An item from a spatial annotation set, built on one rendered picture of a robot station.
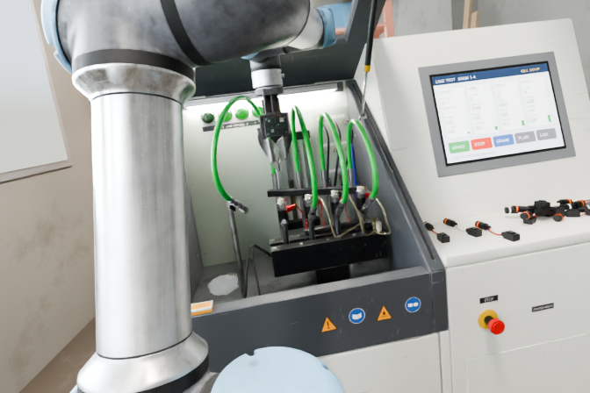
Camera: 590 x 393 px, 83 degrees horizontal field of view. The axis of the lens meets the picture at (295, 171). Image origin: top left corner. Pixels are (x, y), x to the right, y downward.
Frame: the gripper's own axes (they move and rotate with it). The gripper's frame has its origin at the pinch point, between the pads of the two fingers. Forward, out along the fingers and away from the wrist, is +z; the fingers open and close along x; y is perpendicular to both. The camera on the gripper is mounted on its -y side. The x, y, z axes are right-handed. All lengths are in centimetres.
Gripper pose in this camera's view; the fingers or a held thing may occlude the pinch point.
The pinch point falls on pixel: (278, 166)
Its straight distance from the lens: 89.1
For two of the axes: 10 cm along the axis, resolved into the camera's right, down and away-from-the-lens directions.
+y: 1.3, 1.5, -9.8
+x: 9.8, -1.4, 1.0
